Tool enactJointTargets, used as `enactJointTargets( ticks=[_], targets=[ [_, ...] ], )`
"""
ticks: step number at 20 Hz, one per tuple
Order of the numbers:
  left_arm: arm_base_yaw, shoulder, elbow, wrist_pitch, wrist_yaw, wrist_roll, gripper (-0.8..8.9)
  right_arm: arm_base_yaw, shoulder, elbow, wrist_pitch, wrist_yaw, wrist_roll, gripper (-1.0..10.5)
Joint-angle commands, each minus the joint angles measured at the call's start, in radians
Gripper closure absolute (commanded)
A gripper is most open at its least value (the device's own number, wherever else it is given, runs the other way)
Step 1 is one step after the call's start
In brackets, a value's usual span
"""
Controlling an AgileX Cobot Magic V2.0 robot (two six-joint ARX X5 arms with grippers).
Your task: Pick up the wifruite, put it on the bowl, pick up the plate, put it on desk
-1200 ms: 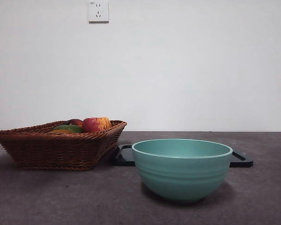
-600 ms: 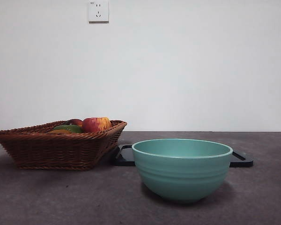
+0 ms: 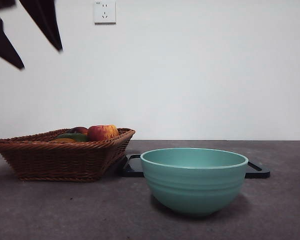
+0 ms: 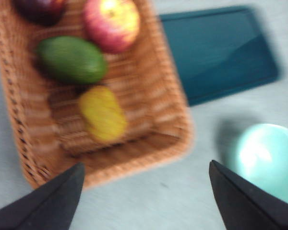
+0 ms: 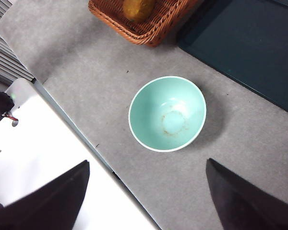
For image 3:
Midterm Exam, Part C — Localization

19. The black rectangular tray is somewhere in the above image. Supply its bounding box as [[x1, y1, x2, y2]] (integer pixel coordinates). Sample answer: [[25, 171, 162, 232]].
[[118, 154, 271, 179]]

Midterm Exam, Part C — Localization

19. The brown wicker basket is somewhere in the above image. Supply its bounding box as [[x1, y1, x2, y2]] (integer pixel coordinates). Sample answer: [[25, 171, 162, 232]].
[[0, 127, 136, 183]]

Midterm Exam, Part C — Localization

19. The green fruit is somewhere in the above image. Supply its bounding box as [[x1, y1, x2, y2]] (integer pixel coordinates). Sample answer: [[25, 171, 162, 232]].
[[55, 132, 90, 143]]

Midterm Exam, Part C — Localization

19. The orange-brown kiwi fruit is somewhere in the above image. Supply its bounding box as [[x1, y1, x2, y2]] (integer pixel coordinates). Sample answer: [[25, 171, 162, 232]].
[[51, 138, 77, 144]]

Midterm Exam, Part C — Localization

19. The white wall socket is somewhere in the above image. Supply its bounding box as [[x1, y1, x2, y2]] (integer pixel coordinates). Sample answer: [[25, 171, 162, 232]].
[[94, 0, 117, 25]]

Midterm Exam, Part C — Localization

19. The red and yellow apple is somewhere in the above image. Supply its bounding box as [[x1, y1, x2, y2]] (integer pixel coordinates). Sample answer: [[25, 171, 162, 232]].
[[87, 124, 120, 142]]

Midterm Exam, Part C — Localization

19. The dark red fruit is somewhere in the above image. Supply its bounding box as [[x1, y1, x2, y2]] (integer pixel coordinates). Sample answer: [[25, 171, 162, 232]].
[[69, 126, 89, 136]]

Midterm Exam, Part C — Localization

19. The teal ceramic bowl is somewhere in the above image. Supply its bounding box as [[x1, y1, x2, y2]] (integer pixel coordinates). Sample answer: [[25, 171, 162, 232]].
[[140, 147, 249, 217]]

